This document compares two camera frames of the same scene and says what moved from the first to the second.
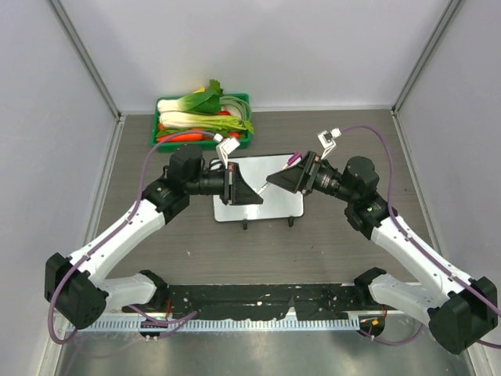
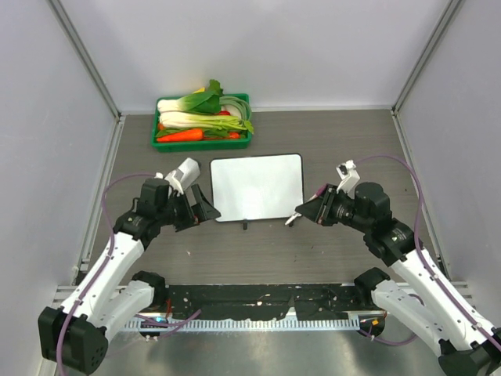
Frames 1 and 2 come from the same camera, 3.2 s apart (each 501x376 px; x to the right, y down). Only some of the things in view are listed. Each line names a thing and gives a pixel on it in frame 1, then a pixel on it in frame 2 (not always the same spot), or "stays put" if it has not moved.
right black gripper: x=300 y=178 -> x=312 y=208
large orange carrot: x=182 y=137 stays put
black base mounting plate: x=250 y=301 stays put
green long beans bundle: x=241 y=104 stays put
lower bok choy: x=206 y=121 stays put
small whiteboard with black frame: x=278 y=202 stays put
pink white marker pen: x=293 y=160 -> x=321 y=192
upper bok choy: x=207 y=101 stays put
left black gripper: x=236 y=190 -> x=202 y=208
